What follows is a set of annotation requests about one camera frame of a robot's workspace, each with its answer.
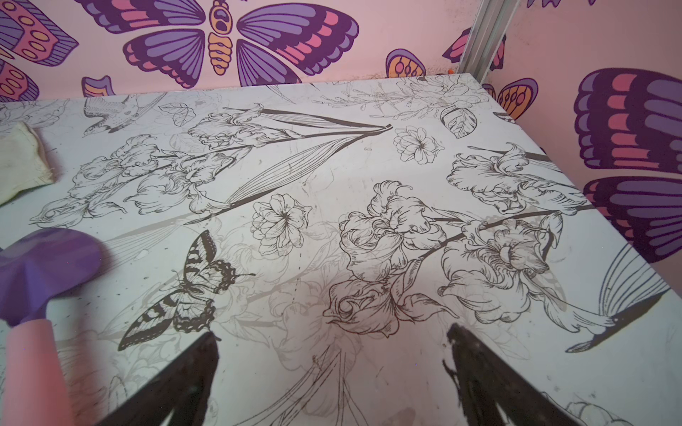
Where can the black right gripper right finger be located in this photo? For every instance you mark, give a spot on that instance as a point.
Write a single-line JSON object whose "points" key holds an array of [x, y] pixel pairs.
{"points": [[488, 388]]}

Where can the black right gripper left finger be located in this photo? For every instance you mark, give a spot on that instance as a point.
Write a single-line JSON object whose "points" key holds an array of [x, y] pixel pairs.
{"points": [[179, 394]]}

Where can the purple pink garden trowel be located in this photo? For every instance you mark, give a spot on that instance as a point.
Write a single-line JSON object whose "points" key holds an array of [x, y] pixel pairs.
{"points": [[34, 270]]}

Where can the cream grey gardening glove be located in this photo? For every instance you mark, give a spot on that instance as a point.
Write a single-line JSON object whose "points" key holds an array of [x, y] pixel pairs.
{"points": [[24, 165]]}

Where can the aluminium frame post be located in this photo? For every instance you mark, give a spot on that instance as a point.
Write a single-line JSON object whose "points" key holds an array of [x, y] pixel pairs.
{"points": [[486, 36]]}

